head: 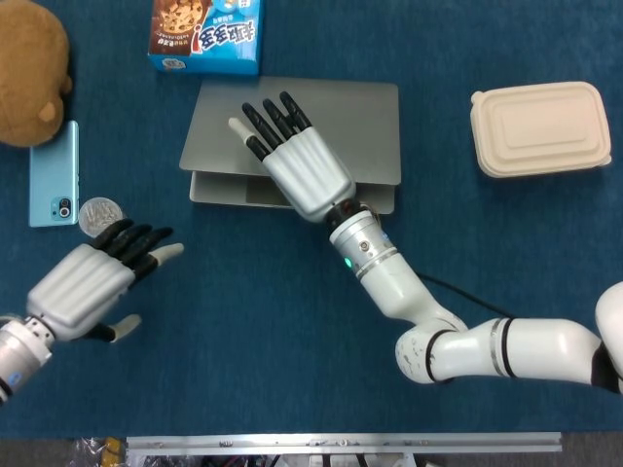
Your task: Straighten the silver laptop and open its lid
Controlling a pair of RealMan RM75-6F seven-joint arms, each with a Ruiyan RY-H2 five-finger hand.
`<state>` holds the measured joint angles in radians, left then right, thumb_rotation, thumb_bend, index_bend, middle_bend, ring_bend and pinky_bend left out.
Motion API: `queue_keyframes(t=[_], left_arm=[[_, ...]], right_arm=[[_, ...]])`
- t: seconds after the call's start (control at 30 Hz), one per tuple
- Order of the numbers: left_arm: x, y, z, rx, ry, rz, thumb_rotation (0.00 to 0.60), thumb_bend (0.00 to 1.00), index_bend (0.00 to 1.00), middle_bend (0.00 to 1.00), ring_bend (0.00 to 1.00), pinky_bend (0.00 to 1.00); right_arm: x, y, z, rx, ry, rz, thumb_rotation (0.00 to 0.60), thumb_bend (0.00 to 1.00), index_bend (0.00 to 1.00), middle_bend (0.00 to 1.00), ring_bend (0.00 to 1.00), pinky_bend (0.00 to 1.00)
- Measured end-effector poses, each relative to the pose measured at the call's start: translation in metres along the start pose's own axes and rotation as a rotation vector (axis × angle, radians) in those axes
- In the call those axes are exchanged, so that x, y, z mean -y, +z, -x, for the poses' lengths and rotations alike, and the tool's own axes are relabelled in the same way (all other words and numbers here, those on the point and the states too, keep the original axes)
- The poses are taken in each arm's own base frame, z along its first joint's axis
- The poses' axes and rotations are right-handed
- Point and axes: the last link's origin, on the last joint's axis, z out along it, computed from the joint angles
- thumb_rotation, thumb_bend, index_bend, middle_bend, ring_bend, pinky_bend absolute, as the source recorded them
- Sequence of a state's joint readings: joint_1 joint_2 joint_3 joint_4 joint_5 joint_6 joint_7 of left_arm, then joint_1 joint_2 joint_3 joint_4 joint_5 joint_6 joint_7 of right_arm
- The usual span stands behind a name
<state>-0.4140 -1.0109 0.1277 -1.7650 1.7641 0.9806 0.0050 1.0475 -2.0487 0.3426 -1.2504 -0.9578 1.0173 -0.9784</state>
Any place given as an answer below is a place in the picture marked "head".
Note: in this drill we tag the left silver and black robot hand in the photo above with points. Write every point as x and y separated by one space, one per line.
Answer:
78 292

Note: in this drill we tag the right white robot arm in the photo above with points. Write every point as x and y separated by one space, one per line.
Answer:
389 282

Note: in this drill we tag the brown plush toy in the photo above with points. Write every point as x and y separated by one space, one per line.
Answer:
29 73

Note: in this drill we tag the clear plastic round jar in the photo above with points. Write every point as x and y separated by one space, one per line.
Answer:
95 211

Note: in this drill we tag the silver laptop with apple logo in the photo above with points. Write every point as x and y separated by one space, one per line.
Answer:
355 126

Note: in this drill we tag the aluminium rail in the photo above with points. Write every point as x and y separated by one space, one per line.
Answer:
340 442

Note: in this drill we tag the beige lidded lunch box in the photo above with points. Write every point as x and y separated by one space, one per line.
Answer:
540 129

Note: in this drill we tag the teal smartphone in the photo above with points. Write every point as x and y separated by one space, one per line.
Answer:
53 165

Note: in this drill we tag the blue chocolate cookie box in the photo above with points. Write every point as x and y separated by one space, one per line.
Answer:
209 44

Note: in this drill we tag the blue table cloth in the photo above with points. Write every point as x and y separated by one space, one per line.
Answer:
243 365

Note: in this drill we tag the right silver and black robot hand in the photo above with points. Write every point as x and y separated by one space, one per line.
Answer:
306 170

